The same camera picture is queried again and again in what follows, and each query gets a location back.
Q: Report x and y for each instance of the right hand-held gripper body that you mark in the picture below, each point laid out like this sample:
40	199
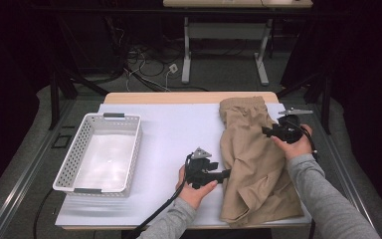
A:
288	131

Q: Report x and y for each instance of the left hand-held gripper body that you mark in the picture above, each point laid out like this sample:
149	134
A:
197	169

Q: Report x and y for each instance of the beige shorts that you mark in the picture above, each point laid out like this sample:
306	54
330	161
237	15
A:
252	166

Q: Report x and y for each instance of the white perforated plastic basket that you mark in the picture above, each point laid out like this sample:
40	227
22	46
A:
79	139

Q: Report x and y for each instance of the person's right hand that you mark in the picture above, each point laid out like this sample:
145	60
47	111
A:
295	151

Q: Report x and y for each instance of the person's left hand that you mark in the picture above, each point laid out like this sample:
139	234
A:
194	198

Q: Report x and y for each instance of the white table mat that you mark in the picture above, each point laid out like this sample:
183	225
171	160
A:
172	132

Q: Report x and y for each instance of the black metal stand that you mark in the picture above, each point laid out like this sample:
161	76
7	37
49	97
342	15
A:
54	99
326	106

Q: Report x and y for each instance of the wooden table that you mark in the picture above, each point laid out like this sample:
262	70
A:
162	98

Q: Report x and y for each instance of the dark curtain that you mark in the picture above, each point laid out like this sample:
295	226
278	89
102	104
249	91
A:
368	99
6	99

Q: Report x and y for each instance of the white power adapter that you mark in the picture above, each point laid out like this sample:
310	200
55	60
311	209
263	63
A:
173	68

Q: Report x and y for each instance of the white-legged desk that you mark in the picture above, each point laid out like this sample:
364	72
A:
186	49

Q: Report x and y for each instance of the aluminium floor rail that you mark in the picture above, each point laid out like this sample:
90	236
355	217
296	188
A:
335	159
23	179

